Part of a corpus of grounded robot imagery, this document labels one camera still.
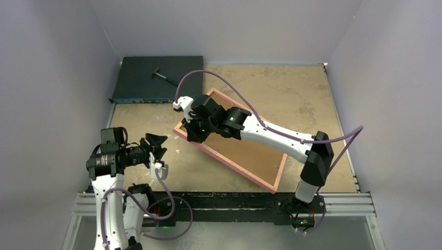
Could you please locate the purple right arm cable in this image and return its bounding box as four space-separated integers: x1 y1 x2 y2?
174 70 364 235

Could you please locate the small black hammer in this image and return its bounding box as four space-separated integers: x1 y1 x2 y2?
151 68 179 86

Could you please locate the brown cardboard backing board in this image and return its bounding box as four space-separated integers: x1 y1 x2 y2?
181 92 285 189

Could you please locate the dark blue network switch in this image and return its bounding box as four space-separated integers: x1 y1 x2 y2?
109 56 204 104

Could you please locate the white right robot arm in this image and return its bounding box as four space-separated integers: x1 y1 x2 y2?
174 95 334 212

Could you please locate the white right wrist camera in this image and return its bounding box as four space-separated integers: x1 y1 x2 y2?
173 96 195 124

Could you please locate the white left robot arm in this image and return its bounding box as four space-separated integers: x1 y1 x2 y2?
86 127 168 249

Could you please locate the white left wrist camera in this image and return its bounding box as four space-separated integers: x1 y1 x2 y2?
148 153 168 180

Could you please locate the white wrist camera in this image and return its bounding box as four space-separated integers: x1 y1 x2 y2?
173 96 195 124
148 153 168 180

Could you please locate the pink wooden picture frame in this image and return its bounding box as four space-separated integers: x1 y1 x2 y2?
173 87 288 195

